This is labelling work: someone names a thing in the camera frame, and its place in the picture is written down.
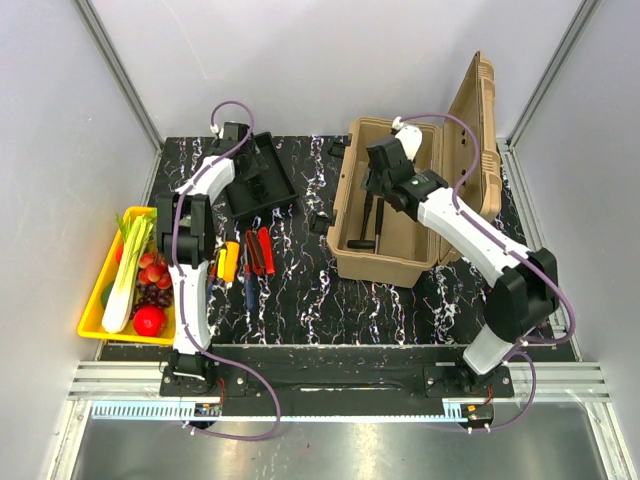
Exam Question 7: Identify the yellow utility knife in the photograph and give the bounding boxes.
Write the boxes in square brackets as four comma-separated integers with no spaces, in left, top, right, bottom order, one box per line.
[216,241,240,283]

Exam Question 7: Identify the small blue red screwdriver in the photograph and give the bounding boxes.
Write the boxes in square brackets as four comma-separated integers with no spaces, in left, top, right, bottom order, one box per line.
[205,264,217,302]

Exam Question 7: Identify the red handled pliers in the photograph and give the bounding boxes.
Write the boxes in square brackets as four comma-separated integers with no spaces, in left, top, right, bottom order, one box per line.
[245,230,266,276]

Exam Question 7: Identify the green white leek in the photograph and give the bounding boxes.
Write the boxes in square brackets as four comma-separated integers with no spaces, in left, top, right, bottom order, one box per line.
[102,209,156,334]

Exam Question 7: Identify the green lime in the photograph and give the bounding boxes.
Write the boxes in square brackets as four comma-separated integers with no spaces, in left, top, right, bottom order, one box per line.
[100,281,114,308]

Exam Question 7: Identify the black tool box tray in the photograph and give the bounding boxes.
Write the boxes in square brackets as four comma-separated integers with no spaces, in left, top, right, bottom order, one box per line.
[224,132,298,221]

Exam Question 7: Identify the tan plastic tool box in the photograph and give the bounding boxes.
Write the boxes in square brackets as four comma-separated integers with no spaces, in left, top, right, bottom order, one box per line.
[327,52,502,288]

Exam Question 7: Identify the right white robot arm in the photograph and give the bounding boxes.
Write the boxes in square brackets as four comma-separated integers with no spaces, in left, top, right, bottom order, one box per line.
[365,136,560,396]

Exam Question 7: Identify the purple grapes in bin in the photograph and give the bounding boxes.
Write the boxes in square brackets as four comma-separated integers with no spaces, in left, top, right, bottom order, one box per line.
[130,284,174,319]

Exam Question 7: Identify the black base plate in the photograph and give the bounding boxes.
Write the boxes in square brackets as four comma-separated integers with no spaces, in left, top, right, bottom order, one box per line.
[160,346,514,419]

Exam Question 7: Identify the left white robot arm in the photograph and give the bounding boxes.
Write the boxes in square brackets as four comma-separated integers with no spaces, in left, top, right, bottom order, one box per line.
[156,122,253,395]

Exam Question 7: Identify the steel claw hammer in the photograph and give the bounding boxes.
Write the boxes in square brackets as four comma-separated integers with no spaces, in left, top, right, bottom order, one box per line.
[347,194,384,254]

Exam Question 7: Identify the yellow plastic bin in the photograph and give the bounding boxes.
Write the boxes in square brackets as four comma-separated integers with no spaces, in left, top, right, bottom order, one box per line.
[77,206,175,346]

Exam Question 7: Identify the red cherry cluster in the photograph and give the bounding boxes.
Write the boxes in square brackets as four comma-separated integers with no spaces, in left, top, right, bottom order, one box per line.
[137,252,172,290]

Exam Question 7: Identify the black marble pattern mat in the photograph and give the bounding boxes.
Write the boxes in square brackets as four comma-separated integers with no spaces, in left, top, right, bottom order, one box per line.
[152,135,559,346]

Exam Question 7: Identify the red apple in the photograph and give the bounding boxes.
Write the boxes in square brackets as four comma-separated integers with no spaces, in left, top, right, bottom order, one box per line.
[133,305,166,337]

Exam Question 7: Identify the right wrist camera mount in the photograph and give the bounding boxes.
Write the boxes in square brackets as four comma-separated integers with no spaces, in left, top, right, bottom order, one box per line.
[392,116,422,162]

